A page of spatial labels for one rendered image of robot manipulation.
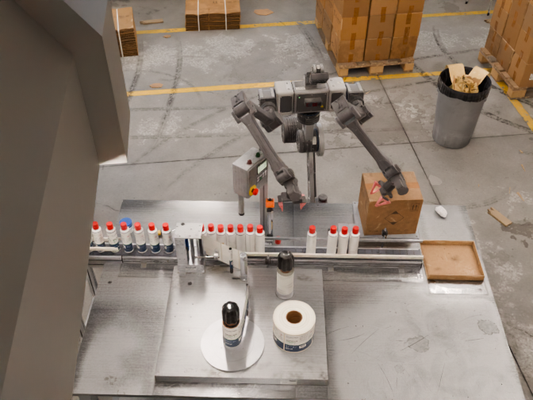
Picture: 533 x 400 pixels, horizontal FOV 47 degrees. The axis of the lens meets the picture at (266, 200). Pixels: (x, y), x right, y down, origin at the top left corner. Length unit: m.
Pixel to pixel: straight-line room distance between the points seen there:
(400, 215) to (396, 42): 3.34
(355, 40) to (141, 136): 2.35
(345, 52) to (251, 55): 1.08
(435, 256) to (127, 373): 1.76
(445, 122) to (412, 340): 2.82
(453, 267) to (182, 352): 1.54
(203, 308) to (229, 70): 3.89
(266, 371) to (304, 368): 0.18
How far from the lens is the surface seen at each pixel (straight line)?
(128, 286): 3.39
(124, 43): 6.98
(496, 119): 6.28
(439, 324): 3.28
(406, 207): 3.48
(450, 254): 3.61
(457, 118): 5.56
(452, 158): 5.66
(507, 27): 6.76
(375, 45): 6.52
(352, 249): 3.37
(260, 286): 3.25
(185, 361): 3.01
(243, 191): 3.10
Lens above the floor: 3.39
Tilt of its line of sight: 43 degrees down
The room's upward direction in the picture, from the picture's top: straight up
